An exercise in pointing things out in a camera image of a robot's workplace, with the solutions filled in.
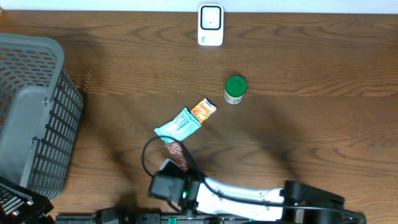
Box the white barcode scanner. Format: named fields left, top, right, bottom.
left=197, top=4, right=224, bottom=47

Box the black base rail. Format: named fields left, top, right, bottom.
left=55, top=207, right=251, bottom=224

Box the white wet wipes pack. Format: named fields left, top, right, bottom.
left=154, top=108, right=201, bottom=144

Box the red Top chocolate bar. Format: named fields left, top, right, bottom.
left=165, top=141, right=189, bottom=172

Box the grey plastic shopping basket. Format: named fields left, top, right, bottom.
left=1, top=34, right=84, bottom=200

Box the green lid jar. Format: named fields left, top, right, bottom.
left=224, top=76, right=247, bottom=105

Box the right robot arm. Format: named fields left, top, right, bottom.
left=149, top=173, right=366, bottom=223

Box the orange snack packet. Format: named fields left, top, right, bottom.
left=190, top=98, right=217, bottom=124

